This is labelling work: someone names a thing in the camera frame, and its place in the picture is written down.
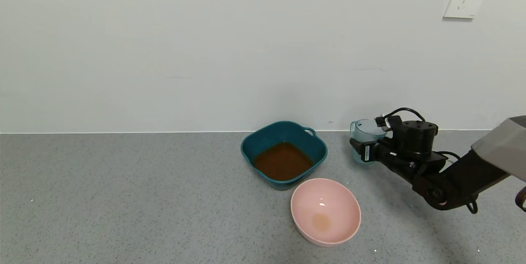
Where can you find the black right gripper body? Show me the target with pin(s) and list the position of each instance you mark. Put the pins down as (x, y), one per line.
(364, 151)

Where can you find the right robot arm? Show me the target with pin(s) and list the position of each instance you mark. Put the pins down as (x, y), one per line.
(464, 177)

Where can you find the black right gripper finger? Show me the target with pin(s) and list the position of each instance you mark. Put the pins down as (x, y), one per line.
(356, 147)

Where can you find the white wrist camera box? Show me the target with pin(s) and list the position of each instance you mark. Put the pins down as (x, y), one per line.
(381, 121)

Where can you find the teal square plastic basin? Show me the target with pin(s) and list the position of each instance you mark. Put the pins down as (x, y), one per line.
(283, 132)

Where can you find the pink plastic bowl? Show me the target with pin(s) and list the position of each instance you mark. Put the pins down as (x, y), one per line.
(324, 210)

